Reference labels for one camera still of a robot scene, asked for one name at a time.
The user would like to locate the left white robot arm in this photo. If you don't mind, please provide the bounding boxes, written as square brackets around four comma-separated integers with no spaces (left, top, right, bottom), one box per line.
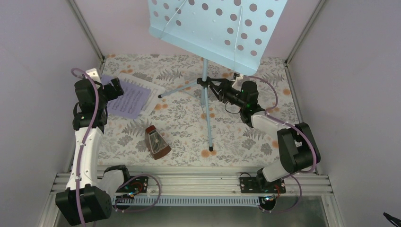
[55,79,130,226]

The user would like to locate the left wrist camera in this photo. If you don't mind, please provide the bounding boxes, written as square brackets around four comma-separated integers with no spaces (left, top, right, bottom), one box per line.
[85,68,101,83]

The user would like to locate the white sheet music page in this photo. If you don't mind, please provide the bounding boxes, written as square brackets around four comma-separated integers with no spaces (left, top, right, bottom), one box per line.
[118,72,166,116]

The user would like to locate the lavender sheet music page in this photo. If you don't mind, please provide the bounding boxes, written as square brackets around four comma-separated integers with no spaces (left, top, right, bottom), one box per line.
[102,73,152,120]

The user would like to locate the floral patterned table mat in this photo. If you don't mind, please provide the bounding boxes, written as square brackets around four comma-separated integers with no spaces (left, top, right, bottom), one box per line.
[98,54,279,167]

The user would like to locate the black object in corner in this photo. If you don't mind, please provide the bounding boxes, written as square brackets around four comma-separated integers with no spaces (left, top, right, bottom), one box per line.
[383,212,401,227]

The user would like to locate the brown wooden metronome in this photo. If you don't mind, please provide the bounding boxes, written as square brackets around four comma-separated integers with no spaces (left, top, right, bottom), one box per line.
[144,125,172,160]

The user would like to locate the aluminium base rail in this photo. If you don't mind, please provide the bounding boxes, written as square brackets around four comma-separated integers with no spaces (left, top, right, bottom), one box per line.
[127,166,333,196]

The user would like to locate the perforated cable tray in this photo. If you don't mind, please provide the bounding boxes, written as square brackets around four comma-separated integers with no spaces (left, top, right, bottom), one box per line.
[112,195,276,207]

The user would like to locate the clear plastic metronome cover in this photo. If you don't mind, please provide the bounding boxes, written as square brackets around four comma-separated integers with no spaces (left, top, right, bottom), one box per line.
[149,130,166,154]

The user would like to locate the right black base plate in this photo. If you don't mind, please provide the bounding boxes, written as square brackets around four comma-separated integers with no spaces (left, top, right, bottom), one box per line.
[239,176,286,194]

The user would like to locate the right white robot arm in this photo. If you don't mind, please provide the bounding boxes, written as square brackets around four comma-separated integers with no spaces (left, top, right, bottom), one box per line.
[207,78,321,191]

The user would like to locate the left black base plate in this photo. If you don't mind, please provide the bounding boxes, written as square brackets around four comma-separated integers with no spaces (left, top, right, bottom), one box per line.
[117,176,148,198]

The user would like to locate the light blue music stand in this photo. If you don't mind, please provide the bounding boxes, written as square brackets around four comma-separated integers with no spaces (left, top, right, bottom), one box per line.
[148,0,288,152]

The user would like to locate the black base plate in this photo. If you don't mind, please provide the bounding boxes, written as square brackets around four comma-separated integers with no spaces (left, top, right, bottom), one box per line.
[239,176,286,194]
[117,176,148,198]

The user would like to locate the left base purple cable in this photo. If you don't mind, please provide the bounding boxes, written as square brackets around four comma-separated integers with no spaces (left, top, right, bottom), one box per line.
[113,174,161,214]

